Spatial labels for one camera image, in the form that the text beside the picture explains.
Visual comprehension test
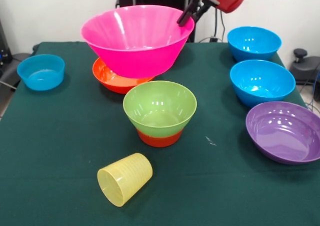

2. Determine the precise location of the large pink bowl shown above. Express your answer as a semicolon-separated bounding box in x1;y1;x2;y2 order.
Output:
80;5;196;79

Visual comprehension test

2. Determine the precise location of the green bowl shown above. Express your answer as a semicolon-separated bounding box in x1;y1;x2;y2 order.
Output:
122;80;198;138

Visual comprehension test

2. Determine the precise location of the small orange bowl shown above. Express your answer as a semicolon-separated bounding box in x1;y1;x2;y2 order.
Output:
136;128;183;148

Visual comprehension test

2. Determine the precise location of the yellow plastic cup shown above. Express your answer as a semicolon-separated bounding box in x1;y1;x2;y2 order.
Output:
97;152;154;207

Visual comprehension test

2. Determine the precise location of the large blue bowl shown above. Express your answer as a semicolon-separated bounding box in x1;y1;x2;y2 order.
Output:
229;59;296;108
226;26;283;61

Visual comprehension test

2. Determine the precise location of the large orange-red bowl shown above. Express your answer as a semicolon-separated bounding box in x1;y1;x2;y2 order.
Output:
92;57;156;95

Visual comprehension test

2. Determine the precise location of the black stand with knob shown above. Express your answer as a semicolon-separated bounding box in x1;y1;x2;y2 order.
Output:
289;48;320;83

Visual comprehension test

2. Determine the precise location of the purple bowl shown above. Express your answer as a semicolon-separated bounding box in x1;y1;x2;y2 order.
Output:
245;101;320;165

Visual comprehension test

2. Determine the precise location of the small blue bowl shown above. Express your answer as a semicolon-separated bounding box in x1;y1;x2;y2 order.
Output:
16;54;66;91

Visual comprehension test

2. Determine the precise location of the dark green tablecloth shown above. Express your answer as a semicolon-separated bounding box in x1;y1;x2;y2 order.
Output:
0;41;320;226

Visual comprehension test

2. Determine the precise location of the black equipment box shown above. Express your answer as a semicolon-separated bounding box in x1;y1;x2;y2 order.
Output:
0;20;13;64

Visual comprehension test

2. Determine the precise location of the black hanging cable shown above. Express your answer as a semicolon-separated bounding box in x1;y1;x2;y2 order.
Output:
199;9;227;43

